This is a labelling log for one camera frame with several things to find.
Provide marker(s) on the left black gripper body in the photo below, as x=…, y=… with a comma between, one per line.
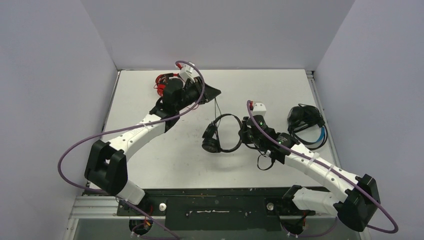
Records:
x=194, y=88

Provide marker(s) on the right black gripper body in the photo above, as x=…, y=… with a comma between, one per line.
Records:
x=247, y=133

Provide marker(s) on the large black blue headphones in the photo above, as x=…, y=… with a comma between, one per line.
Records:
x=302, y=117

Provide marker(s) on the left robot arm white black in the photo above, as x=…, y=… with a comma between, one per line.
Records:
x=107, y=161

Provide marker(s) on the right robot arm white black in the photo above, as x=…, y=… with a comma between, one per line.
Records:
x=353, y=199

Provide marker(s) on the red headphones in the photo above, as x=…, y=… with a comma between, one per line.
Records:
x=163, y=80

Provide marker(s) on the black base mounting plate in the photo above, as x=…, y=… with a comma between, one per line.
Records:
x=223, y=209

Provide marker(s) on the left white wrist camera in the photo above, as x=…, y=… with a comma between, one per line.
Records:
x=185, y=72

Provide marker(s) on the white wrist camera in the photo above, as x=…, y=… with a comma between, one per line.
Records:
x=257, y=108
x=185, y=72

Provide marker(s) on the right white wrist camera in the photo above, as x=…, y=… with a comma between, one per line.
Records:
x=257, y=108

